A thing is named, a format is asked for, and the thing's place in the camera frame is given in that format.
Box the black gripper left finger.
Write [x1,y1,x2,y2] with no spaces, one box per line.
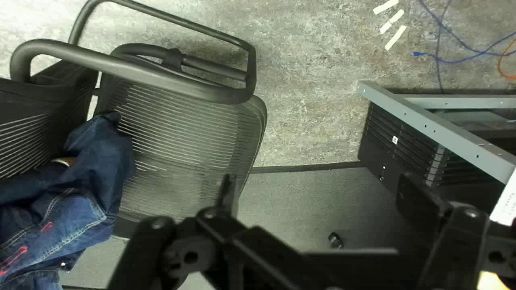
[106,175,303,290]

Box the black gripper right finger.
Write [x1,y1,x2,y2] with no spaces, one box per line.
[395,174,516,290]

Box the blue denim cloth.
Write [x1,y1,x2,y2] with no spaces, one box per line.
[0,111,137,290]

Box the black mesh office chair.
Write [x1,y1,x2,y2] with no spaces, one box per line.
[0,0,269,240]

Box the white paper label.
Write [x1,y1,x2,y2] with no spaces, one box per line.
[489,169,516,229]

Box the black computer tower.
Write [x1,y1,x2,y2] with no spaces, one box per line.
[358,101,516,216]

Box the white tape strip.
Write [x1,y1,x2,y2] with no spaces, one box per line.
[384,24,410,53]
[372,0,401,16]
[377,8,406,35]

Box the wooden desk grey frame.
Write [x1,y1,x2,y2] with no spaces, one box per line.
[356,79,516,187]

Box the orange floor cable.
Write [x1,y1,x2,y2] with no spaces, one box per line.
[495,37,516,84]

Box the blue floor cable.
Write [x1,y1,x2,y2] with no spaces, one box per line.
[411,0,516,93]

